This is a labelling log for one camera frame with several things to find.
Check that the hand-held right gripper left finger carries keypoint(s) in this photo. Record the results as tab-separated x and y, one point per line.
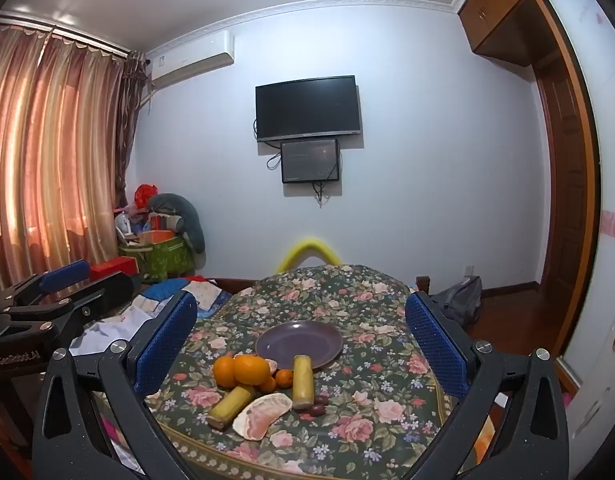
168	340

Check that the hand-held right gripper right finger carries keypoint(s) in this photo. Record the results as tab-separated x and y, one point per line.
435	345

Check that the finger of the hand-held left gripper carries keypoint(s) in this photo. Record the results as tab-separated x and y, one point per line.
105	290
65	276

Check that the large orange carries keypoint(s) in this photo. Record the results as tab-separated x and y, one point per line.
223	372
251	370

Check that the yellow sugarcane piece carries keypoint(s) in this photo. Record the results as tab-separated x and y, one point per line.
230	407

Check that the small tangerine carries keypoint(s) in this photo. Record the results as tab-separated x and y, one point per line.
268	385
285	379

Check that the purple plate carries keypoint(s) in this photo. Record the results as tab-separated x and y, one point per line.
300	342

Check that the banana half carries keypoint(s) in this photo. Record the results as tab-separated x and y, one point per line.
303	382

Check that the red flat box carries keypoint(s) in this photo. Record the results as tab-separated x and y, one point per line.
115	266

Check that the white cloth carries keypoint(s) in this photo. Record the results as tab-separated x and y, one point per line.
112	327

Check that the grey backpack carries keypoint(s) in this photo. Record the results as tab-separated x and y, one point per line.
460	300

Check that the blue patchwork quilt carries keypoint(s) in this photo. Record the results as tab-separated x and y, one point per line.
207	295

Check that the orange box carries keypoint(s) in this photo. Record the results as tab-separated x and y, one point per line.
155	236

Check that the red bag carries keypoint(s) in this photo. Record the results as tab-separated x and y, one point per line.
145	195

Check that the orange striped curtain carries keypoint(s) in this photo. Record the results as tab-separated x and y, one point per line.
47	160

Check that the dark red jujube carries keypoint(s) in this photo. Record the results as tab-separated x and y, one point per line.
315	409
321	399

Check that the green floral tablecloth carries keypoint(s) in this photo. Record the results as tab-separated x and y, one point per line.
337	440

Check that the yellow foam arch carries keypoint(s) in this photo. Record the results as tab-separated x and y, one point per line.
307	249

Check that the brown patterned curtain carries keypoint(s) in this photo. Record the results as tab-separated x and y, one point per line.
130	125

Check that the wooden door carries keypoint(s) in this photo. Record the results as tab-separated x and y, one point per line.
567	185

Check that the white air conditioner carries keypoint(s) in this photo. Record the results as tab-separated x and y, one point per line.
192	60

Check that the frosted sliding wardrobe door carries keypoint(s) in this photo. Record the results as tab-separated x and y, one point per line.
607	110

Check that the wooden overhead cabinet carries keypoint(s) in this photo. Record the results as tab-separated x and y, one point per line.
497	15

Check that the white wall socket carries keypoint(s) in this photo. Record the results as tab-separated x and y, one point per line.
470	270

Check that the small black wall monitor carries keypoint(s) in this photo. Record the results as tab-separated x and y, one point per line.
310	160

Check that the black wall television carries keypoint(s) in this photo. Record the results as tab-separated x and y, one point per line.
307	107

